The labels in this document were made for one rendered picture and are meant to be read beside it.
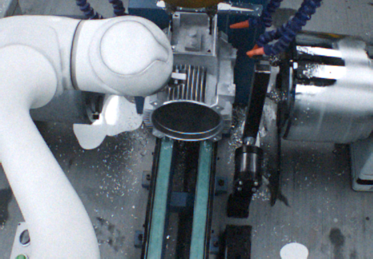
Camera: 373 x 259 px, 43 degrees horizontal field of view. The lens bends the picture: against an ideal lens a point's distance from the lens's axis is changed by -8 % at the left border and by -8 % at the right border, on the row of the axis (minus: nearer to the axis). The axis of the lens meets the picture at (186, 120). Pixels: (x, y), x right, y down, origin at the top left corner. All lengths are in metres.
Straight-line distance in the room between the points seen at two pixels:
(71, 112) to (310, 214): 0.62
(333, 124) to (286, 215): 0.29
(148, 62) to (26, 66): 0.16
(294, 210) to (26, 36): 0.82
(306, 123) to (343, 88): 0.11
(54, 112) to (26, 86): 0.47
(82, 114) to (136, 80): 0.47
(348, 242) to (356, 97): 0.39
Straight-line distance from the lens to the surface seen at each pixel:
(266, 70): 0.89
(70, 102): 1.07
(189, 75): 1.05
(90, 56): 0.65
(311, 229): 1.25
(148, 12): 1.13
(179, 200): 1.19
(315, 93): 1.03
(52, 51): 0.67
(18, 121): 0.57
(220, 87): 1.07
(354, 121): 1.07
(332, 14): 1.67
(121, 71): 0.62
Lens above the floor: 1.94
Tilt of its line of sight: 58 degrees down
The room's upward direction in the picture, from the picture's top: straight up
